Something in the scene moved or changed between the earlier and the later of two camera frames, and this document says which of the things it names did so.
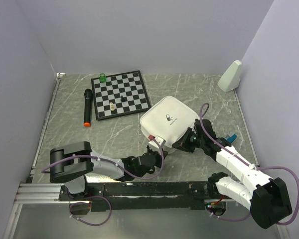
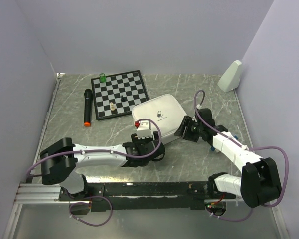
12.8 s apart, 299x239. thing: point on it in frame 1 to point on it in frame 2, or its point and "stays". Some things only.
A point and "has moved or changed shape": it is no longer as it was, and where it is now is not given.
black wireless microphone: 87,106 stays
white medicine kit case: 168,119 has moved or changed shape
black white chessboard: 129,85 stays
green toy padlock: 102,79 stays
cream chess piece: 112,106 stays
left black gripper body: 159,157 to 139,142
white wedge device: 230,78 stays
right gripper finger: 182,144 to 181,130
